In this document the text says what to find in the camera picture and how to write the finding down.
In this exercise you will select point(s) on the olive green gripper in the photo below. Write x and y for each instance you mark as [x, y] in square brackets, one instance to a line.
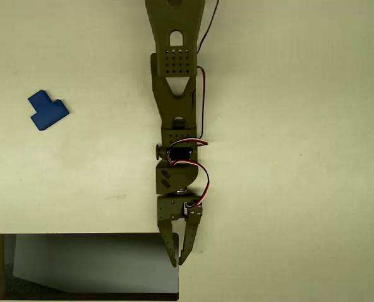
[169, 210]

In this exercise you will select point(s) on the blue T-shaped block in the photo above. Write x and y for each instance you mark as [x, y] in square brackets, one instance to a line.
[47, 113]

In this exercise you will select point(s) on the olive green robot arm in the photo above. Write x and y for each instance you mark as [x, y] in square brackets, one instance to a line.
[174, 104]

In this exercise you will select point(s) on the dark rectangular bin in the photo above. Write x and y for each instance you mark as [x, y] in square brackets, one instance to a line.
[80, 267]

